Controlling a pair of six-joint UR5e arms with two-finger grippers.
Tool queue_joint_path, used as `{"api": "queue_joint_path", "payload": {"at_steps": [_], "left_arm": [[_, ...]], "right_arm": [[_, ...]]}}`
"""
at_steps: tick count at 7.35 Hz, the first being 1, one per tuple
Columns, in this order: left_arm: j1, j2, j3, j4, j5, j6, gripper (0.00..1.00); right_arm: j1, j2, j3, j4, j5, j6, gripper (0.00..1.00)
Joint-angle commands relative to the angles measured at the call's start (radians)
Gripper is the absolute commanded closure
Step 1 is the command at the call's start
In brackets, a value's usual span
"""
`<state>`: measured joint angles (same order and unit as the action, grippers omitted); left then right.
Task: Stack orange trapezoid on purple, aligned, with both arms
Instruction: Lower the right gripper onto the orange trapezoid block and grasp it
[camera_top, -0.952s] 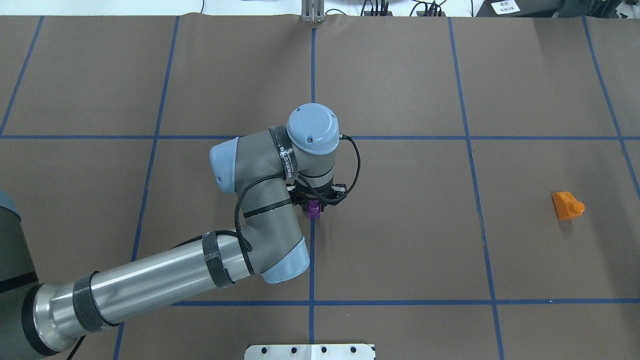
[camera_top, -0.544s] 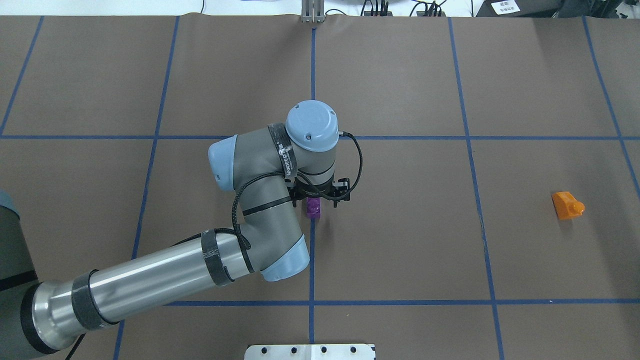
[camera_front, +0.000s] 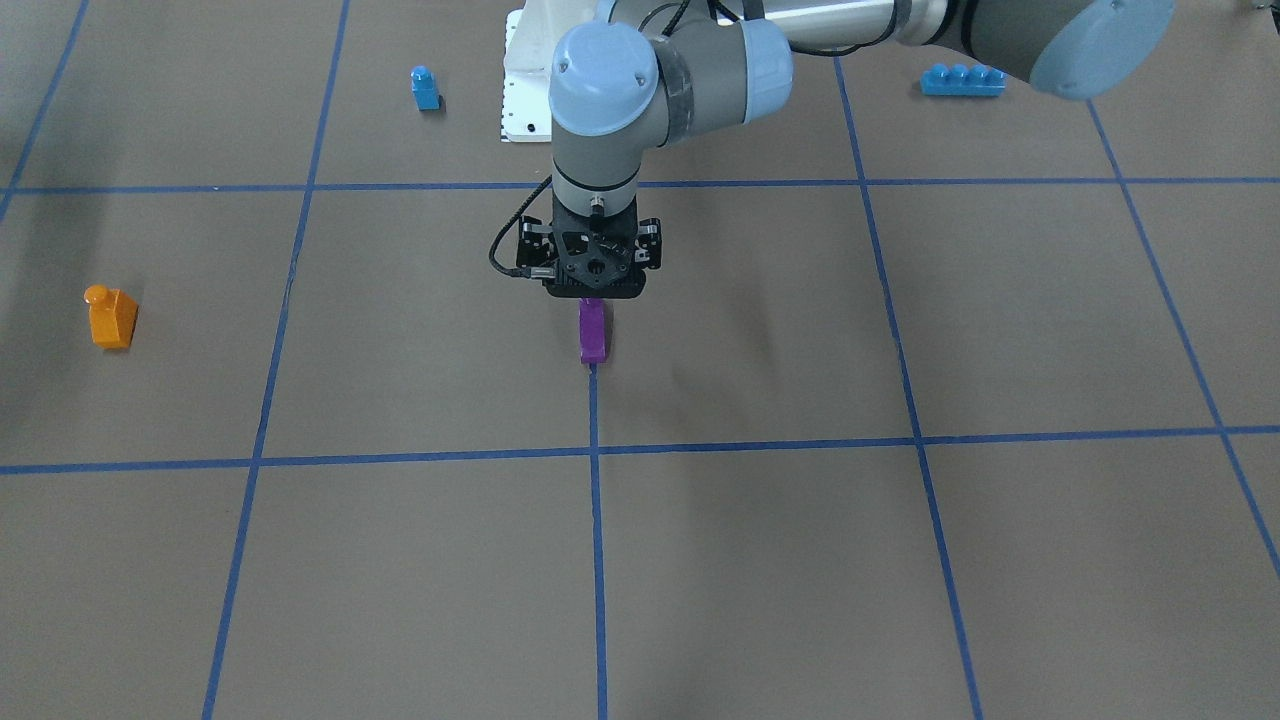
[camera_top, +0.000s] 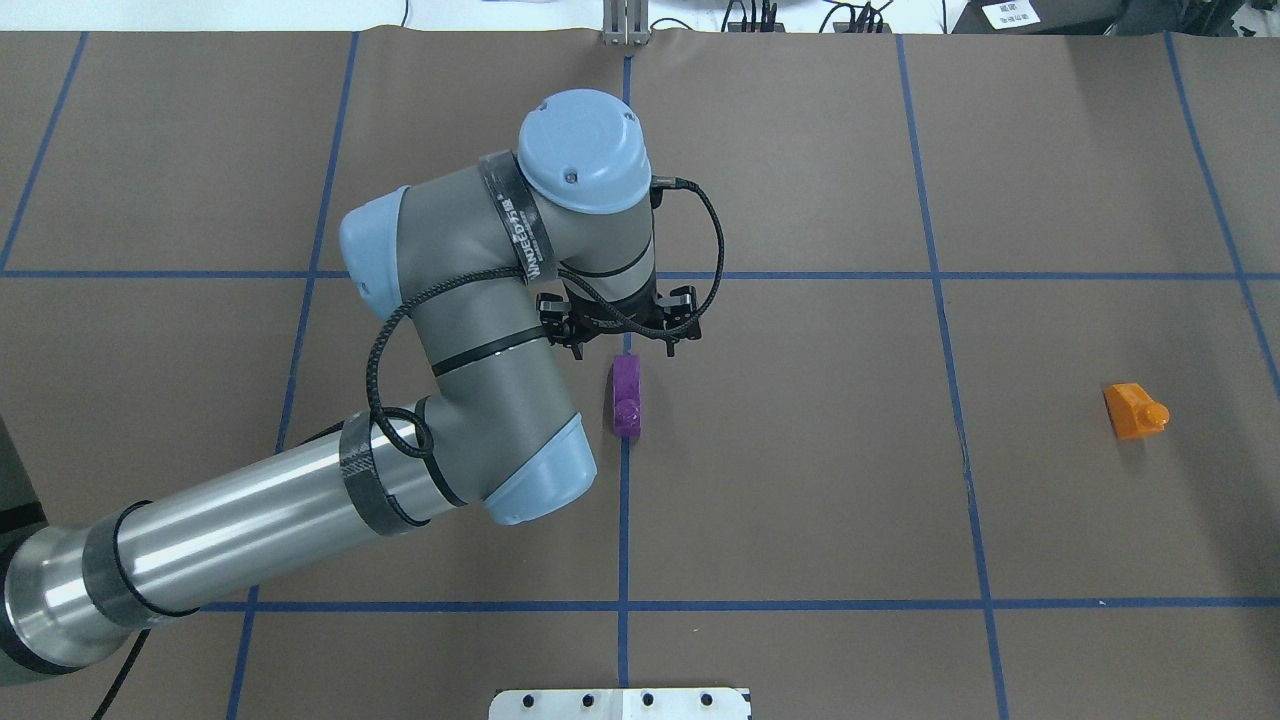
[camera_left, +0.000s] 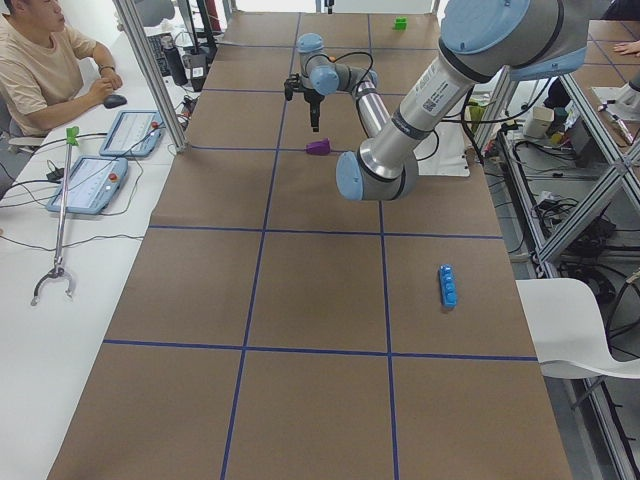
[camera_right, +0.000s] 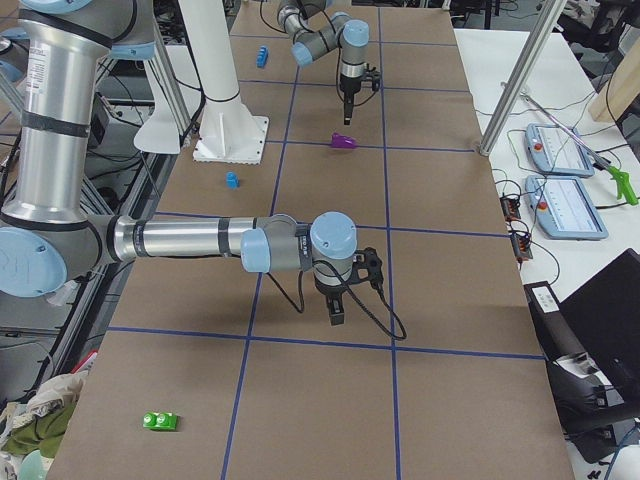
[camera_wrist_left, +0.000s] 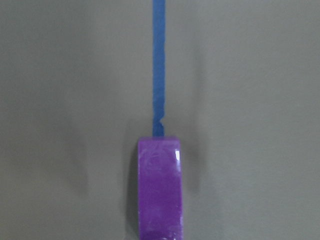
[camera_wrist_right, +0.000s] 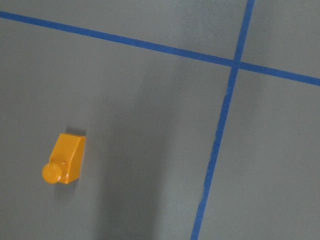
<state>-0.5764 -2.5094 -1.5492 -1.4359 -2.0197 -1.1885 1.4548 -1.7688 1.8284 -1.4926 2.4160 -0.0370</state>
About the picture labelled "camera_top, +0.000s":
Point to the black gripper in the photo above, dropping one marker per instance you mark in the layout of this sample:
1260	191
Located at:
617	319

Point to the purple trapezoid block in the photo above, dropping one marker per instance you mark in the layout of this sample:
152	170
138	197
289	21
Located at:
627	412

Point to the orange trapezoid block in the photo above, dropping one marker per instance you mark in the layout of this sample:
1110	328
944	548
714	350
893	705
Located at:
1133	413

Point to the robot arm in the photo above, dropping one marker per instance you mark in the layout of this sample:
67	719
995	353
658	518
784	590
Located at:
475	278

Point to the aluminium frame post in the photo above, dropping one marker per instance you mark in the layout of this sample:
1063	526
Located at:
625	23

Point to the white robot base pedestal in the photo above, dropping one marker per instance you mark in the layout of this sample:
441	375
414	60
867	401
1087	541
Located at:
623	703

